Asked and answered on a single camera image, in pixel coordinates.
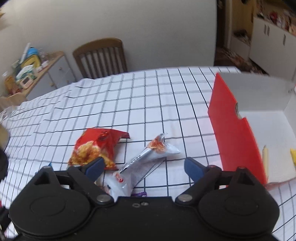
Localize red cardboard box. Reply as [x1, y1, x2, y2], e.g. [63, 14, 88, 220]
[208, 73, 295, 185]

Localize brown wooden chair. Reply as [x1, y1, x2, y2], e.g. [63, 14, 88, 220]
[72, 38, 127, 79]

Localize white drawer cabinet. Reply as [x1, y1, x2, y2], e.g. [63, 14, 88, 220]
[0, 51, 77, 103]

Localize white wall cabinets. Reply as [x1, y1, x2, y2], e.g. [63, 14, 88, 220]
[229, 0, 296, 80]

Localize white silver snack packet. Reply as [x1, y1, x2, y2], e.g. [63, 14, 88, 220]
[102, 133, 180, 200]

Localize purple candy packet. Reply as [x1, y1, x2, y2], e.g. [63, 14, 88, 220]
[131, 191, 147, 197]

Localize red fried snack bag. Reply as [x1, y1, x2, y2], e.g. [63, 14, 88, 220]
[68, 128, 130, 170]

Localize yellow snack packet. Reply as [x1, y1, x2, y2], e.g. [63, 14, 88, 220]
[290, 149, 296, 166]

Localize white digital timer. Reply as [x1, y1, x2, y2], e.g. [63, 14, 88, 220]
[19, 76, 34, 89]

